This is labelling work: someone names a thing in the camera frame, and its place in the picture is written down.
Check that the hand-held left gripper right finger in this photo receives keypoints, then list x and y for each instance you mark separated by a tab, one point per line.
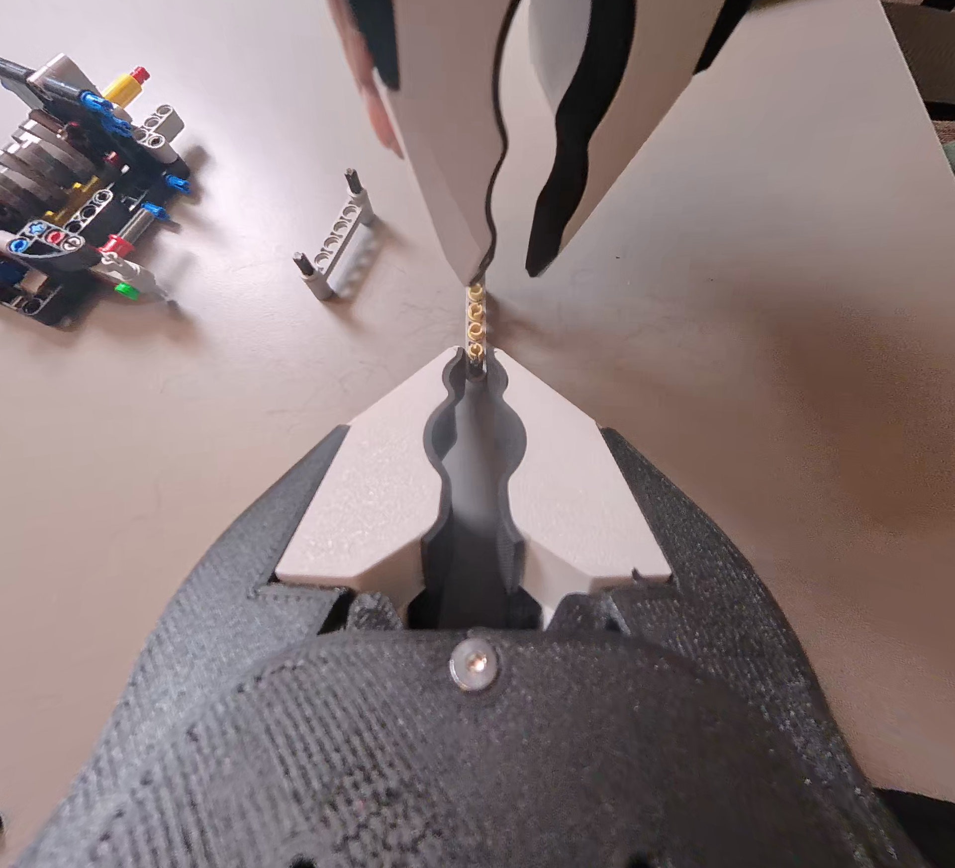
589	495

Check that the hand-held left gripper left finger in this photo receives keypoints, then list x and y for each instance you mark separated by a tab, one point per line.
358	495

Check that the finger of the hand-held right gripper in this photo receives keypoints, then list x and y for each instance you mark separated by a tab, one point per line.
448	62
656	25

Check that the grey lego beam frame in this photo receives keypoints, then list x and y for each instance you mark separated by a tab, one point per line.
322	286
475	319

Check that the lego car chassis assembly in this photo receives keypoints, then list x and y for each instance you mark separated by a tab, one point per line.
67	166

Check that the person's right hand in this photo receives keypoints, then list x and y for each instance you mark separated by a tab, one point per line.
377	99

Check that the black chair armrest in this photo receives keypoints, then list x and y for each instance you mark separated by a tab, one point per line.
925	838

